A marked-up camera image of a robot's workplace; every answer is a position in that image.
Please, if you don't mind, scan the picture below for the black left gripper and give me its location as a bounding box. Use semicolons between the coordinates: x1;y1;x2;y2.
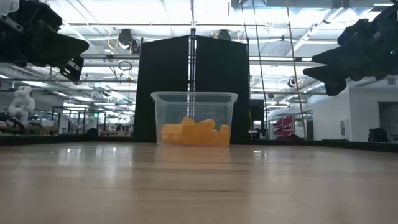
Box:
0;0;91;70

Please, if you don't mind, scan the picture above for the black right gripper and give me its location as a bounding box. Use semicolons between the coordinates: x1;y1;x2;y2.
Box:
302;4;398;96

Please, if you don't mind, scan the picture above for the yellow one-stud building block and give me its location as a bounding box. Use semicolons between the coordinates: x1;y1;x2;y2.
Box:
183;130;218;147

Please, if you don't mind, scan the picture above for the white rounded fixture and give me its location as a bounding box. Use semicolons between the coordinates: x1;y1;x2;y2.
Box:
0;0;20;16

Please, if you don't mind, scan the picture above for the red shelf rack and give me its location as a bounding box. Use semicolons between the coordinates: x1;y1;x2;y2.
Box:
272;115;295;138

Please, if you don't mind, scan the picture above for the black office chair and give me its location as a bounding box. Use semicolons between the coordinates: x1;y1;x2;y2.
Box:
368;127;389;143

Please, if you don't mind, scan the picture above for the black fabric partition panel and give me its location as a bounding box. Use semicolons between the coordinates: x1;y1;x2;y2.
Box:
133;35;191;142
195;35;251;142

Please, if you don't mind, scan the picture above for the black partition stand pole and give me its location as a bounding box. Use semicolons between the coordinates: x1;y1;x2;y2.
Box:
188;27;197;119

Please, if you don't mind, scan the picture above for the clear plastic storage bin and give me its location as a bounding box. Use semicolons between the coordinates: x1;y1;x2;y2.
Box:
150;91;239;147

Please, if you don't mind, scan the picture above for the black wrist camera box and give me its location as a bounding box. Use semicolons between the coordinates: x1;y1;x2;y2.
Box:
59;55;85;82

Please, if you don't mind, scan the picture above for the yellow hanging cable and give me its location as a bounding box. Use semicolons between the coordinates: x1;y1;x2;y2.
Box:
285;6;308;141

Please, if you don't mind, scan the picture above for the white wall dispenser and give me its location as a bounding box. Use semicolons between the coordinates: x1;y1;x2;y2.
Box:
339;118;350;140

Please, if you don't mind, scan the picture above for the black metal rack frame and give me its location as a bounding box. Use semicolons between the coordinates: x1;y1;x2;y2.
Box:
51;105;106;135

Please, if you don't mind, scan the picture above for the black coiled hanging cable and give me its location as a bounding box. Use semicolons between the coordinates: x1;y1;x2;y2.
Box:
118;60;133;72

